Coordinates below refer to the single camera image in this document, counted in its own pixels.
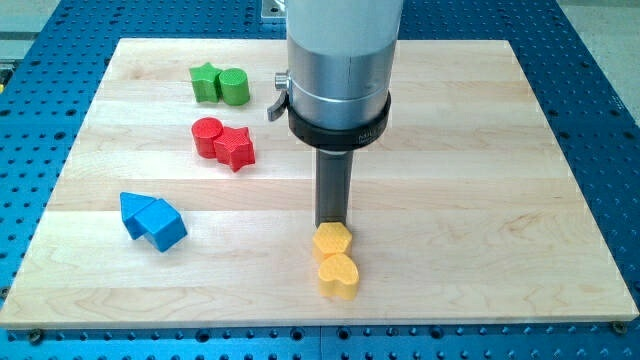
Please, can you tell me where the yellow hexagon block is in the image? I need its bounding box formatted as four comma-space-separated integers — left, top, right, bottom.
312, 222, 353, 263

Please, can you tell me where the red cylinder block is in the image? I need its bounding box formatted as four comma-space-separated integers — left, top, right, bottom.
191, 117, 223, 158

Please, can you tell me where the green star block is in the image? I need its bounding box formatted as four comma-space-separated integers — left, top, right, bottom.
189, 62, 221, 103

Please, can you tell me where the silver metal bracket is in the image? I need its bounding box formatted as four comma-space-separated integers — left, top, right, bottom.
259, 0, 286, 23

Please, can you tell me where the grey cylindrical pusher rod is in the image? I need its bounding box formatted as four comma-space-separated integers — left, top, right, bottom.
315, 150, 353, 227

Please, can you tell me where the red star block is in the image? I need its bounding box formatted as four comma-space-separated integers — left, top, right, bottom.
214, 127, 255, 172

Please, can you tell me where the blue triangle block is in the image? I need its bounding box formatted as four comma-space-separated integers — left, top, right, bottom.
120, 192, 155, 240

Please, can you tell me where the green cylinder block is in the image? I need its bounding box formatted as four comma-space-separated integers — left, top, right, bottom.
219, 68, 250, 106

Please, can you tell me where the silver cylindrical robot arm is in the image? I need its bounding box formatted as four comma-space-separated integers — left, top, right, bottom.
267, 0, 403, 152

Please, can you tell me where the light wooden board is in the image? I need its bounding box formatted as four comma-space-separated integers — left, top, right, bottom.
1, 39, 638, 329

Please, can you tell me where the yellow heart block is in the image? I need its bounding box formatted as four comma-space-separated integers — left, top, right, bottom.
318, 253, 360, 300

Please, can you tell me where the blue perforated metal base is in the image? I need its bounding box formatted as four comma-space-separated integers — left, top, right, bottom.
1, 0, 639, 359

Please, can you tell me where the blue cube block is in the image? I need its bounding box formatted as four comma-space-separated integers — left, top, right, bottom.
132, 199, 188, 252

